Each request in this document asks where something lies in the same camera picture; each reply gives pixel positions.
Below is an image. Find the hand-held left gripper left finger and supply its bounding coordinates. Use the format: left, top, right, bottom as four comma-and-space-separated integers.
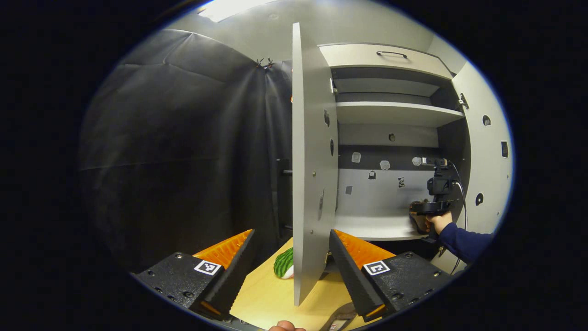
131, 228, 256, 321

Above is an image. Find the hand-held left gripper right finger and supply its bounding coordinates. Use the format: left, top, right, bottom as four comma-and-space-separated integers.
328, 229, 453, 322

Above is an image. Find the white cabinet door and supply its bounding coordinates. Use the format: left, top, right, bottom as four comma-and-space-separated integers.
430, 62, 513, 276
292, 23, 339, 306

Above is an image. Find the white shoe cabinet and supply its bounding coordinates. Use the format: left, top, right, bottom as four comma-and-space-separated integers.
319, 43, 471, 258

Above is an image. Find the white cabinet shelf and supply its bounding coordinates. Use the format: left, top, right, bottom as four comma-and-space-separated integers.
336, 101, 464, 127

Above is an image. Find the green striped toy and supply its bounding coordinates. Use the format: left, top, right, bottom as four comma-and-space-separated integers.
273, 247, 294, 280

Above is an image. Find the black backdrop cloth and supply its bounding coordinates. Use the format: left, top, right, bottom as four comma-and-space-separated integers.
78, 30, 294, 274

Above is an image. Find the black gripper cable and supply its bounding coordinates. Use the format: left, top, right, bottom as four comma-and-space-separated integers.
448, 161, 468, 275

